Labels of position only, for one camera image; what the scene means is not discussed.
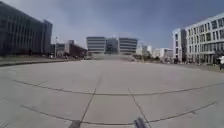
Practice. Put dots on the robot's own part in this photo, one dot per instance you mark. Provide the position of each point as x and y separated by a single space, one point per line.
74 124
140 123

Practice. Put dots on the white grid-window building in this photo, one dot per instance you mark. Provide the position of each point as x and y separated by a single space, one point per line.
203 40

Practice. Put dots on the low brown building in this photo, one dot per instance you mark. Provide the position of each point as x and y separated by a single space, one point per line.
70 49

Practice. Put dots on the low white building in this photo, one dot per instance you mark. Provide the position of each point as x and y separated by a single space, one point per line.
161 52

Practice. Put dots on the dark glass building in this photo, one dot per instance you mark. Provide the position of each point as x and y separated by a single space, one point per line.
20 31

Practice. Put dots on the striped curved building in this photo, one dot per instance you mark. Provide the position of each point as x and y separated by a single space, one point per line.
111 45

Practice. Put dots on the grass strip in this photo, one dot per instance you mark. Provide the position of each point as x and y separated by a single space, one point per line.
30 60

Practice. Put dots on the grey concrete slab plaza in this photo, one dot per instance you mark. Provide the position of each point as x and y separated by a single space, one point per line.
113 75

